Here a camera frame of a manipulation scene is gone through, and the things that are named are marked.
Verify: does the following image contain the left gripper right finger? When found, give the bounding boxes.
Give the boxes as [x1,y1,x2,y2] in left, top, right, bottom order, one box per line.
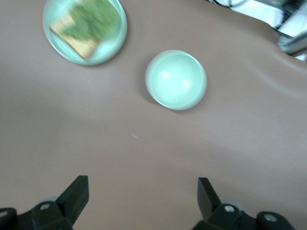
[191,177,259,230]

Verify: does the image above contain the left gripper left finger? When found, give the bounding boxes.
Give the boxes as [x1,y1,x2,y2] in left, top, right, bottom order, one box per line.
[31,175,90,230]

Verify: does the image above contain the pale green bowl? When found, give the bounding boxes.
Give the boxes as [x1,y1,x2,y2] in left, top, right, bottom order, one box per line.
[144,49,208,111]

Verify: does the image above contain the bread slice under lettuce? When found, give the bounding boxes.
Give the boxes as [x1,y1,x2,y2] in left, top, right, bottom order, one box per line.
[49,0,120,60]

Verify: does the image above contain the pale green plate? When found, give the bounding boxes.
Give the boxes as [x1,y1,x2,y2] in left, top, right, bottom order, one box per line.
[42,0,129,67]

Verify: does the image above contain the green lettuce leaf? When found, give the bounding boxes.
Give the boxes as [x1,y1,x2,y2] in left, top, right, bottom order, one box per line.
[62,0,121,42]

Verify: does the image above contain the metal table edge bracket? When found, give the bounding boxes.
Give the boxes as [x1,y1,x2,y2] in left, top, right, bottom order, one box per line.
[276,30,307,56]

